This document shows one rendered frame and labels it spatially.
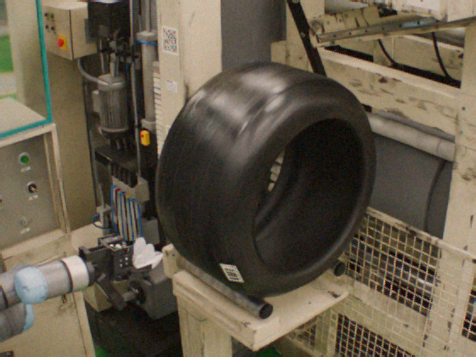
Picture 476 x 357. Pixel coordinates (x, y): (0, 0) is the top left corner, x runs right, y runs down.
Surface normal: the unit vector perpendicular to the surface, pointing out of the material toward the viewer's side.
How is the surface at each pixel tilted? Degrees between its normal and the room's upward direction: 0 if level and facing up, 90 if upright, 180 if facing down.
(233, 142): 50
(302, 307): 0
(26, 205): 90
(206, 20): 90
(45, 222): 90
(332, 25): 90
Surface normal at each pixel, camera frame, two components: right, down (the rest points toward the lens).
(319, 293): -0.02, -0.90
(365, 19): -0.76, 0.29
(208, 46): 0.65, 0.31
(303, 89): 0.40, -0.44
